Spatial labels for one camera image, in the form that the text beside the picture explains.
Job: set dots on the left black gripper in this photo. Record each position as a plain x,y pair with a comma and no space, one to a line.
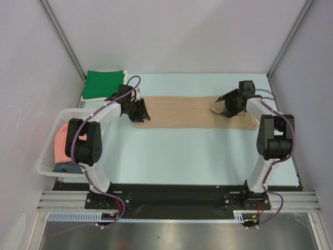
141,114

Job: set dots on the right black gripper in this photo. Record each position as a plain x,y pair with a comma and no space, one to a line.
230,103

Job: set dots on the beige t shirt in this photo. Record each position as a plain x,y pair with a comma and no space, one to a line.
193,112

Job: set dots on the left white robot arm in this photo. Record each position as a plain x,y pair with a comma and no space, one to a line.
84,141

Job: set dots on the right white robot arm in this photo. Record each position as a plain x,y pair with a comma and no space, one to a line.
275,144

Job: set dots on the folded white t shirt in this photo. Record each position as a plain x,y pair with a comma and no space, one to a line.
125,78

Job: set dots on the blue grey t shirt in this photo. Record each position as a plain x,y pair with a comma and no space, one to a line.
67,167

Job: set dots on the pink t shirt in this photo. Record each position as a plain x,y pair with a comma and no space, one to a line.
60,145

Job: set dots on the white plastic basket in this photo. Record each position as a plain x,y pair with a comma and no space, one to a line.
46,162

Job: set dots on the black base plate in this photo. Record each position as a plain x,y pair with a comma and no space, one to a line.
186,202

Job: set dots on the white slotted cable duct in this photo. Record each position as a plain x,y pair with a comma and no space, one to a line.
104,217

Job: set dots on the aluminium rail frame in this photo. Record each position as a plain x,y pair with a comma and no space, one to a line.
294,222

